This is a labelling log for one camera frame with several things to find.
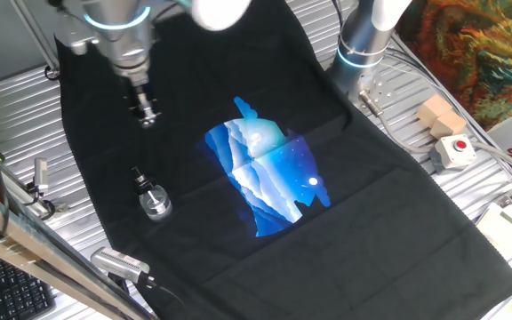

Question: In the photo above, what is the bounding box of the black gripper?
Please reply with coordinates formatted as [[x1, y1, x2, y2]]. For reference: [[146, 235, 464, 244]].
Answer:
[[124, 75, 164, 130]]

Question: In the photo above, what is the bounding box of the clear glass jar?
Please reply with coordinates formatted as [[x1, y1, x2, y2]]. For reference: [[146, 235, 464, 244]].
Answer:
[[138, 183, 174, 222]]

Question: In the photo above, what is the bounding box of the thin metal rod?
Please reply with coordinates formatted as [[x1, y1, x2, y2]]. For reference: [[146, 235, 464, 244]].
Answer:
[[8, 0, 60, 73]]

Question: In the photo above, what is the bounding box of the black cloth with blue print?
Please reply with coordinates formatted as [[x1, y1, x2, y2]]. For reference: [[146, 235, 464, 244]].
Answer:
[[54, 0, 512, 320]]

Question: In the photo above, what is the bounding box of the black keyboard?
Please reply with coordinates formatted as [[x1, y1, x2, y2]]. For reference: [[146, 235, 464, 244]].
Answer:
[[0, 250, 58, 320]]

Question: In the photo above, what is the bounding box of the light wooden block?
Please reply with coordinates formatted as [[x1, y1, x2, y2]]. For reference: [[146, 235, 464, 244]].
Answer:
[[429, 109, 468, 140], [416, 93, 454, 128]]

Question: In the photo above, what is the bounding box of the grey emergency stop button box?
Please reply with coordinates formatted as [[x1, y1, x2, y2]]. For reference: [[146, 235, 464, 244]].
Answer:
[[428, 133, 478, 174]]

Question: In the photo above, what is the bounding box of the colourful painted cloth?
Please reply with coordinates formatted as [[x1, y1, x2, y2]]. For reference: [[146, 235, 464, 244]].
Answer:
[[395, 0, 512, 132]]

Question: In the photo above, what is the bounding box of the white flat device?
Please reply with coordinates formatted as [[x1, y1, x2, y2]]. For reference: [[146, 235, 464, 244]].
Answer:
[[475, 195, 512, 268]]

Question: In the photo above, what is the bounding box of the small silver camera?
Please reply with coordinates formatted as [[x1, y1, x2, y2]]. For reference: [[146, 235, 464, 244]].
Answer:
[[32, 156, 50, 195]]

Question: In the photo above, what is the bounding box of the silver camera with label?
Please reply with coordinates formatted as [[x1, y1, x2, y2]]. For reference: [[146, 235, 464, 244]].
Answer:
[[90, 246, 152, 286]]

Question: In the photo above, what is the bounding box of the black camera cable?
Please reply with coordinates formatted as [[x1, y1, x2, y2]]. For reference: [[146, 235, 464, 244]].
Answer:
[[140, 273, 188, 310]]

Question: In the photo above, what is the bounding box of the aluminium frame beam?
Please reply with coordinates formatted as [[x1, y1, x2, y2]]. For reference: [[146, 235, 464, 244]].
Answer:
[[0, 179, 153, 320]]

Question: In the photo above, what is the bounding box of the grey emergency stop cable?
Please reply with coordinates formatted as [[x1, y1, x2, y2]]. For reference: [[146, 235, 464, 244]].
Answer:
[[356, 88, 512, 180]]

